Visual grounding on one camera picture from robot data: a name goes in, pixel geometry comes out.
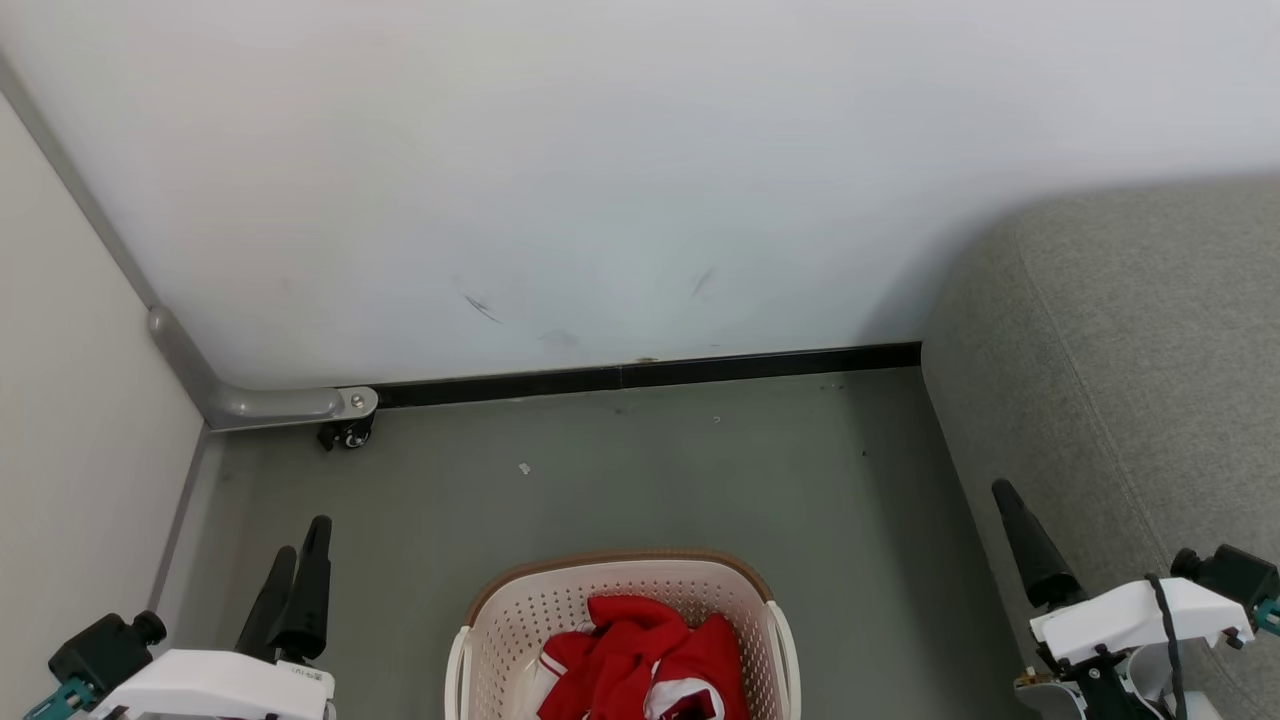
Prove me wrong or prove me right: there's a teal left camera plug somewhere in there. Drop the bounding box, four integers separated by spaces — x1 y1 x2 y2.
25 678 97 720

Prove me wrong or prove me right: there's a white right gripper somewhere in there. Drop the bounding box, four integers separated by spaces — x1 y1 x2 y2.
990 478 1257 720

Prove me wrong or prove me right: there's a grey fabric sofa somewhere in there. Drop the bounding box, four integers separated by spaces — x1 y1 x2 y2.
920 175 1280 720

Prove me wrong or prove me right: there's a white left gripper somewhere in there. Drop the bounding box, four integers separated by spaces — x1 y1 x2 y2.
95 515 337 720

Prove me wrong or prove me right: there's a black baseboard strip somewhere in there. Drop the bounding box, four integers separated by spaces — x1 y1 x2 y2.
375 342 922 408

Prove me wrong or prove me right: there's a cream perforated laundry basket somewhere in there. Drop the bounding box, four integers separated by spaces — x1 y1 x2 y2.
444 547 802 720

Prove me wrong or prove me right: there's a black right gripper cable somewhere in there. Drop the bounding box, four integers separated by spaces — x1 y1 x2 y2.
1145 573 1191 720

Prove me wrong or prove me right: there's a grey metal partition frame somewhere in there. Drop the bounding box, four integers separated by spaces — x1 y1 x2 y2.
0 50 379 433

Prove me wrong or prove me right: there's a black caster wheel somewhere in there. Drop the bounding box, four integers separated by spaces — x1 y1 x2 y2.
317 412 376 452

